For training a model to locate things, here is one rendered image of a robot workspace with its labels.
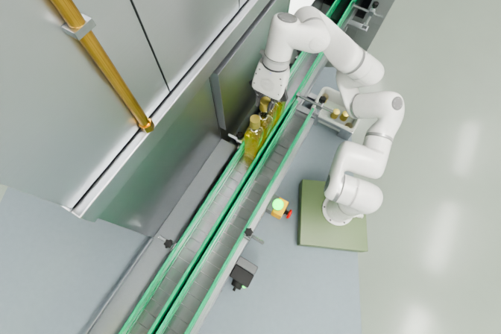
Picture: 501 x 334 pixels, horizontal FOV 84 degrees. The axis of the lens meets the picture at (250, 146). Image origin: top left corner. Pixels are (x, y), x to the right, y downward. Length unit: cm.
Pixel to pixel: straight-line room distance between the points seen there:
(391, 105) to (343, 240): 55
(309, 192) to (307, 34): 67
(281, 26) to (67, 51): 46
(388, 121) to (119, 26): 77
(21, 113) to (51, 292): 102
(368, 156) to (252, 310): 71
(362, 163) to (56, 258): 121
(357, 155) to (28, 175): 80
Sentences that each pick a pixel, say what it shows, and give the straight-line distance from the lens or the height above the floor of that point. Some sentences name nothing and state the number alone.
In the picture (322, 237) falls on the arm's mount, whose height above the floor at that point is 82.
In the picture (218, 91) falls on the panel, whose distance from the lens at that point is 88.
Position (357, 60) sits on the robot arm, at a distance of 86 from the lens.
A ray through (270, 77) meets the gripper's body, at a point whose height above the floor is 131.
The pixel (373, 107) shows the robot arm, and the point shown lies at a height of 121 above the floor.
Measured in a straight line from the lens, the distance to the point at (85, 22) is 45.
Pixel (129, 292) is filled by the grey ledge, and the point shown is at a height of 88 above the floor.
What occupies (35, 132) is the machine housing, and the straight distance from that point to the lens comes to 50.
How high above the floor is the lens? 195
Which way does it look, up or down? 66 degrees down
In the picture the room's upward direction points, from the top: 2 degrees clockwise
